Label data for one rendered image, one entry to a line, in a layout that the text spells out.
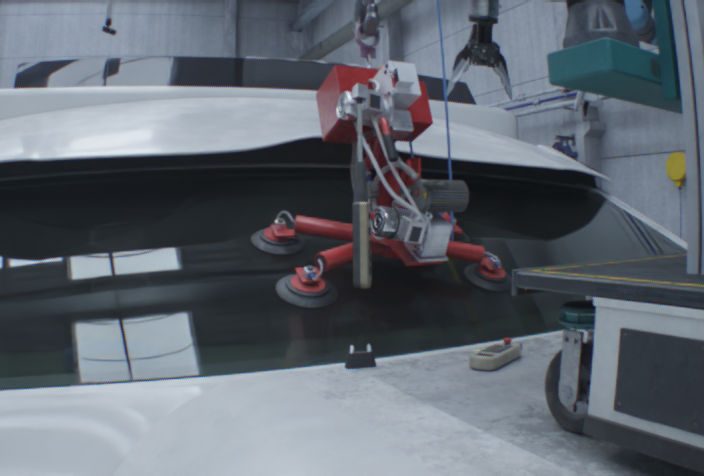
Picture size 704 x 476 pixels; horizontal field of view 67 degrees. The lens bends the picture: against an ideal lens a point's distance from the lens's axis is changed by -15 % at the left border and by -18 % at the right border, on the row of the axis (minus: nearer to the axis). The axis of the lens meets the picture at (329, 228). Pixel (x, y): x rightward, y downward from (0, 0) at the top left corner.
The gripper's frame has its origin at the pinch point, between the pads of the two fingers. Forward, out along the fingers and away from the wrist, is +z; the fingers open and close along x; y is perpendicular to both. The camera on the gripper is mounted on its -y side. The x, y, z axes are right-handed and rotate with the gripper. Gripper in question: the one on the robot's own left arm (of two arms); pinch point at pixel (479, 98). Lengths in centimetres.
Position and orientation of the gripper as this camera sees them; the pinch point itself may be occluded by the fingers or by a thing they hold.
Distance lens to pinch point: 151.7
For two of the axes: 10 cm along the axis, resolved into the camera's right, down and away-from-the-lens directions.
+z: 0.1, 9.0, 4.3
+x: 9.9, 0.4, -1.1
